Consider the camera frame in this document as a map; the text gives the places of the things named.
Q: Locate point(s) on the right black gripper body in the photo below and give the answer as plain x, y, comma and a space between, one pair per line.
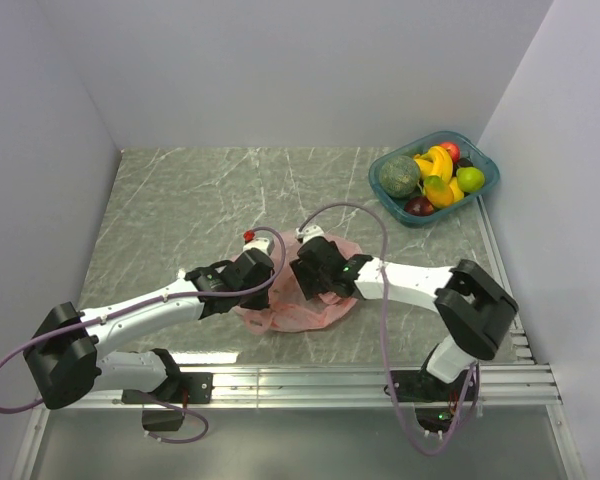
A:
319, 281

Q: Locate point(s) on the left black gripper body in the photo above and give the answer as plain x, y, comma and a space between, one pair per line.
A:
257, 300

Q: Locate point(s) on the pink plastic bag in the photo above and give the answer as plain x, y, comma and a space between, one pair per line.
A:
288, 309

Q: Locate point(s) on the dark red apple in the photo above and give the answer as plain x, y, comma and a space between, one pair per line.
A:
419, 206

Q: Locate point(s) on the yellow orange mango with leaf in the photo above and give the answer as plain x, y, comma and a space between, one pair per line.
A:
438, 192

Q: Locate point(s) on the yellow banana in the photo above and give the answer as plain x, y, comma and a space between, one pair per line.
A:
435, 162

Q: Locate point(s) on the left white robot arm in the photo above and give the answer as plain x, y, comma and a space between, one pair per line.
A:
76, 353

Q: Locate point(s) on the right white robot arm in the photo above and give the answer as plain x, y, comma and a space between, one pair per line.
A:
475, 309

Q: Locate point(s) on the green netted melon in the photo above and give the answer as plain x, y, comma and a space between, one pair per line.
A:
399, 176

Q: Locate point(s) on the teal plastic tray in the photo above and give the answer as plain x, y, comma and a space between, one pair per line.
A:
468, 150

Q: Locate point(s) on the dark purple mangosteen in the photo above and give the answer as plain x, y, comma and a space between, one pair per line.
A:
464, 163

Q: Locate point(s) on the red apple in tray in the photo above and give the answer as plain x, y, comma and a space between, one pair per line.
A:
452, 149

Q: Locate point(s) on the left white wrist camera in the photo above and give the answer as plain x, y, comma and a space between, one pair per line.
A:
261, 243

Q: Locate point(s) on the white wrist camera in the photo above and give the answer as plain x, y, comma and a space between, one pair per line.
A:
261, 243
308, 232

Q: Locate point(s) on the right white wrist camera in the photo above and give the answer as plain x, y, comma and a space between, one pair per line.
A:
308, 232

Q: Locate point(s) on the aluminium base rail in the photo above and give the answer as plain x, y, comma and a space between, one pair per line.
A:
313, 383

